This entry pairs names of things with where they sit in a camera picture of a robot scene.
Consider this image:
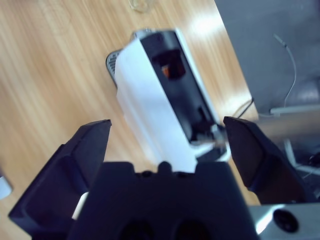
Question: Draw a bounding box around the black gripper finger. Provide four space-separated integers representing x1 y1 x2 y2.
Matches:
8 119 113 236
222 116 315 206

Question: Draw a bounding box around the orange coffee capsule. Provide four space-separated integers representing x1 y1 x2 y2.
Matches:
161 63 174 79

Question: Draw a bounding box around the clear drinking glass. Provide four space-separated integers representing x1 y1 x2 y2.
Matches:
128 0 155 13

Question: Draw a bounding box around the white capsule coffee machine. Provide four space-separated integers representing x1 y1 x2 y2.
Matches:
115 28 232 174

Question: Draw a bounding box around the metal grille drip tray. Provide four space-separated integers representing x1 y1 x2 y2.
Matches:
105 49 121 88

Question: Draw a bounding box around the black machine power cable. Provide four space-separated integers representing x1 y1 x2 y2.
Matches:
234 98 255 118

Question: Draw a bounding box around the white metal frame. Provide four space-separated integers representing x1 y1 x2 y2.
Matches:
269 104 320 176

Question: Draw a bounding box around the thin white cable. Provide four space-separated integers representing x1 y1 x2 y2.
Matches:
273 33 299 108

